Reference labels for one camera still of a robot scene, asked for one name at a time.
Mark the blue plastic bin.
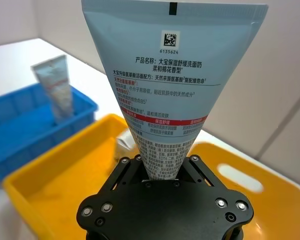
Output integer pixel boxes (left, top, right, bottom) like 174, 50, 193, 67
0, 82, 99, 188

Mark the small white carton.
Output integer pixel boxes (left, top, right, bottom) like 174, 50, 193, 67
114, 129, 141, 161

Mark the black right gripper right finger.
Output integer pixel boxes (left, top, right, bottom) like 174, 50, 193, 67
175, 154, 223, 188

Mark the large grey-blue cosmetic tube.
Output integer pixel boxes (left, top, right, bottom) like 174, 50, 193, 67
80, 0, 269, 181

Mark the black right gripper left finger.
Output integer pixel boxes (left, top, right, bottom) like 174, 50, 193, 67
99, 154, 151, 195

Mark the small grey-blue cosmetic tube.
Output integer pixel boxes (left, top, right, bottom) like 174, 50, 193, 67
30, 54, 75, 126

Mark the yellow plastic bin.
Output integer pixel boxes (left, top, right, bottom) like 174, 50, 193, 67
2, 113, 300, 240

